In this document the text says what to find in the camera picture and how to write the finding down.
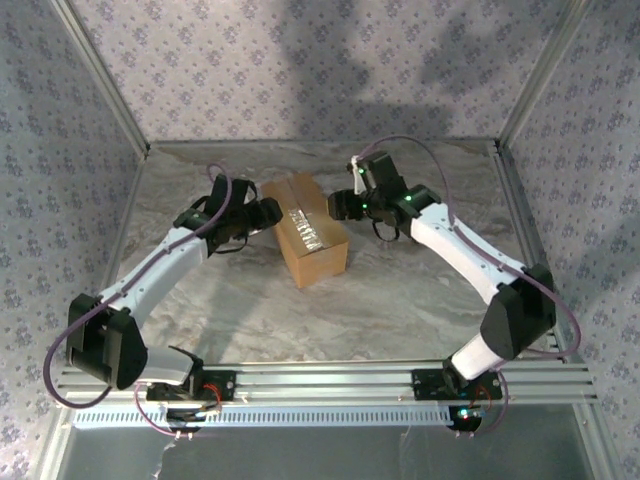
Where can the brown cardboard express box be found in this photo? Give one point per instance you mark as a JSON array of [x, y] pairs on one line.
[[320, 265]]

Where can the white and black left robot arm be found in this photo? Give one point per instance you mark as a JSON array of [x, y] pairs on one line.
[[160, 265]]

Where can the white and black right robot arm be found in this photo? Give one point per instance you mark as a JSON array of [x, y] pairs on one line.
[[450, 250]]

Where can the clear packing tape strip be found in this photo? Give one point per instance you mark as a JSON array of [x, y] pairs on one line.
[[307, 230]]

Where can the black controller board with LED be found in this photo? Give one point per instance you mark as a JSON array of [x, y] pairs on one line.
[[467, 422]]

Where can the grey metal panel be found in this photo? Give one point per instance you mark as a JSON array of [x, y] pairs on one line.
[[325, 455]]

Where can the thin aluminium floor rail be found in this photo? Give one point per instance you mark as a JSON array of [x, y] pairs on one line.
[[325, 143]]

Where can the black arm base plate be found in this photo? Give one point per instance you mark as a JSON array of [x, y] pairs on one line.
[[425, 385], [225, 385]]

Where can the aluminium mounting rail beam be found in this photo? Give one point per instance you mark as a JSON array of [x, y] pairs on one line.
[[325, 380]]

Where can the black connector bracket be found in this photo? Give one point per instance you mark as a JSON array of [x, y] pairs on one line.
[[180, 416]]

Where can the short aluminium frame post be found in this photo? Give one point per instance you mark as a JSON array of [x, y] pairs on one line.
[[52, 445], [597, 450]]

